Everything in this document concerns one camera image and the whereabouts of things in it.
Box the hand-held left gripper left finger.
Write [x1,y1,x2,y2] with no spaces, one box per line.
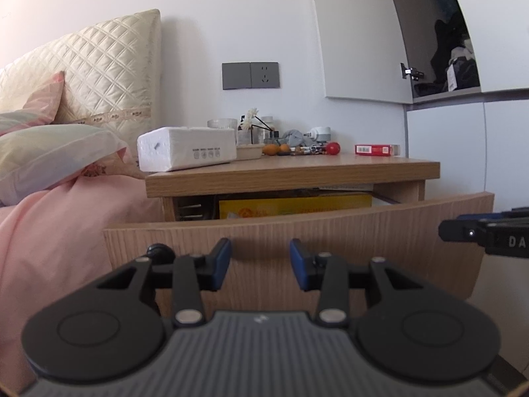
[97,238,232,327]

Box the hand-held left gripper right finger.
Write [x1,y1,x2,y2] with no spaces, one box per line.
[289,239,424,327]

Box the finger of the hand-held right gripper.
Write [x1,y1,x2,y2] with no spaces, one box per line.
[439,219,487,244]
[457,208,529,225]

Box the yellow cardboard box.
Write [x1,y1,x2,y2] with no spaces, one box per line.
[219,193,373,221]

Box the wooden nightstand drawer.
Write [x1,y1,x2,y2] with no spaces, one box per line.
[103,191,495,321]

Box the white lower cabinet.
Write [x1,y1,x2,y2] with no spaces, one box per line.
[403,91,529,298]

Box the red small box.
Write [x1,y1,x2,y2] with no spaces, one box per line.
[354,143,401,157]

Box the beige shallow tray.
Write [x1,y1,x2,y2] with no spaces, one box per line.
[236,144,264,160]

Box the white tissue pack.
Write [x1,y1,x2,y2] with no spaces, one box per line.
[137,126,238,173]

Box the grey crumpled cloth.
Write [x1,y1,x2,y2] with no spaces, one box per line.
[283,128,313,149]

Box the clear glass cup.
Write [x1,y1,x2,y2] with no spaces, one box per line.
[207,118,239,146]

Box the white flower sprig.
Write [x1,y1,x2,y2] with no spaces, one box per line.
[239,108,274,134]

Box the pink duvet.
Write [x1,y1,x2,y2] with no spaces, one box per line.
[0,149,166,393]

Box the dark clothes pile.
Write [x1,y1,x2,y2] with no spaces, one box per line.
[413,12,482,97]

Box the metal door hinge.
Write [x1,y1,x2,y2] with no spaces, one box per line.
[399,62,425,82]

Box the pastel striped pillow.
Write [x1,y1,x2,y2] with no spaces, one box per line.
[0,111,129,207]

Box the white wardrobe door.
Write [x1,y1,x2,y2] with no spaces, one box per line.
[308,0,414,106]

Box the cream quilted headboard cushion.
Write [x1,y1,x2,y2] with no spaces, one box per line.
[0,8,162,166]

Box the pink pillow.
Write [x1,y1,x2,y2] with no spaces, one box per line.
[22,70,66,125]

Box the grey wall switch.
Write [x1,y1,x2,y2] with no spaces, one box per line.
[222,62,252,91]

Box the grey wall socket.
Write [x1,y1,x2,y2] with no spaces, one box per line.
[250,61,280,89]

